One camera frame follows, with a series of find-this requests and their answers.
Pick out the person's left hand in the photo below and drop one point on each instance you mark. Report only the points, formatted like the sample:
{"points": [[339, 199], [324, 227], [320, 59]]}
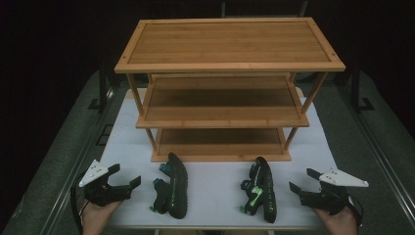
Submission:
{"points": [[96, 218]]}

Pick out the black metal stand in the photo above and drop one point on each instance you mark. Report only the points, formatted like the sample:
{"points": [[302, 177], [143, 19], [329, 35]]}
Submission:
{"points": [[102, 88], [355, 88]]}

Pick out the black and green shoe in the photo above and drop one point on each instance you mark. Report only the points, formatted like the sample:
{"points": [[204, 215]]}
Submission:
{"points": [[177, 189], [266, 192]]}

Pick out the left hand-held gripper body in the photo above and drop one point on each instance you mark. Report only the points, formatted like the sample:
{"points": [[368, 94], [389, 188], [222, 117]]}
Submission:
{"points": [[104, 192]]}

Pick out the person's right hand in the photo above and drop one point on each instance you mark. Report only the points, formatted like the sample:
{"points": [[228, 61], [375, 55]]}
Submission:
{"points": [[342, 225]]}

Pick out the three-tier wooden shoe rack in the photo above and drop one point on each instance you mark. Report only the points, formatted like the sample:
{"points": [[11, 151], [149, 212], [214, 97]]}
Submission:
{"points": [[228, 42]]}

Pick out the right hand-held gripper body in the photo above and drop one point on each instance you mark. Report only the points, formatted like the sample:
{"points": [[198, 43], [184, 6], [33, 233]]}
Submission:
{"points": [[329, 199]]}

